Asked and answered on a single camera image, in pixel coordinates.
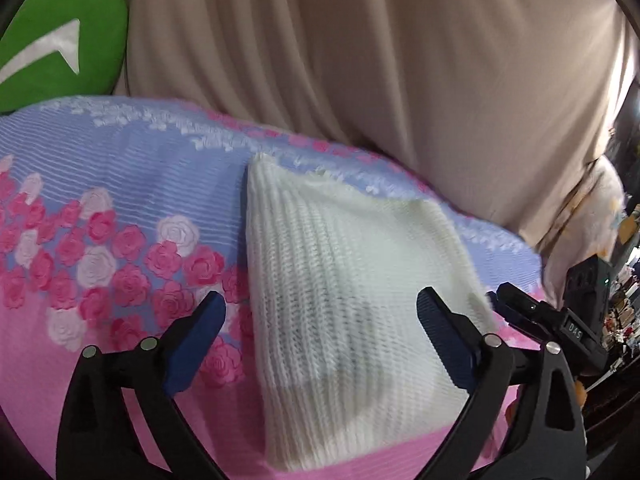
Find white yellow printed cloth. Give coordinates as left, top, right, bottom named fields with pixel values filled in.
left=542, top=157, right=628, bottom=306

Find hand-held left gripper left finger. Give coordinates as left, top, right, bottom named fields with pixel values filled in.
left=57, top=290, right=227, bottom=480

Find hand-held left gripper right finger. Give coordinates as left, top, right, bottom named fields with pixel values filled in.
left=416, top=287, right=587, bottom=480

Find dark cluttered shelf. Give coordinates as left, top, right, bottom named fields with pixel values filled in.
left=597, top=110, right=640, bottom=441

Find beige curtain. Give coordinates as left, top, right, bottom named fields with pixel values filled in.
left=75, top=0, right=640, bottom=246

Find green pillow white arrow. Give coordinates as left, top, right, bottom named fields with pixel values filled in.
left=0, top=0, right=133, bottom=113

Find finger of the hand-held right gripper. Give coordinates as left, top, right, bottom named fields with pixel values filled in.
left=492, top=282, right=567, bottom=345

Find blue pink floral bedsheet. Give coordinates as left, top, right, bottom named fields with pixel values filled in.
left=0, top=94, right=543, bottom=480

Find white knit sweater red navy stripes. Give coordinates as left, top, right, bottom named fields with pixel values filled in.
left=244, top=152, right=501, bottom=472

